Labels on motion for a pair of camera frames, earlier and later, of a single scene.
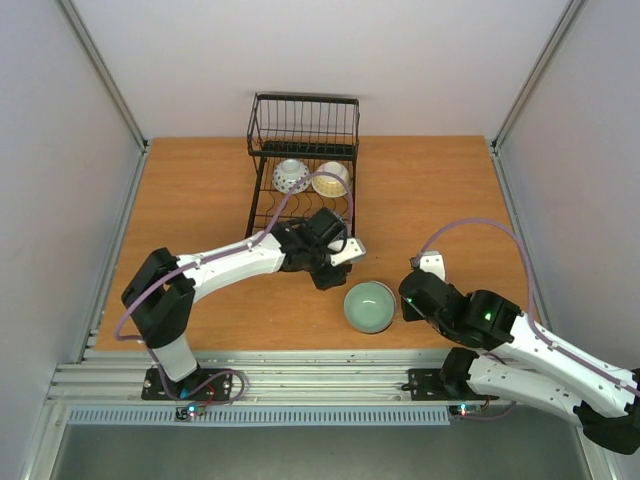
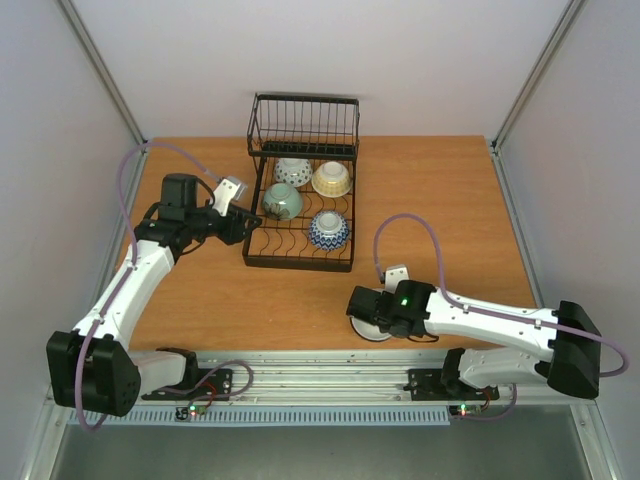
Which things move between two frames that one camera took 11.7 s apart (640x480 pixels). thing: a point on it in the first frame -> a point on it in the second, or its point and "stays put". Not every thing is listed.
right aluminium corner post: [569, 16] stays put
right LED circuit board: [468, 410] stays put
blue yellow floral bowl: [329, 186] stays put
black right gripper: [413, 301] -> [360, 304]
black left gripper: [325, 283] -> [235, 233]
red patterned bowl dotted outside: [287, 173] stays put
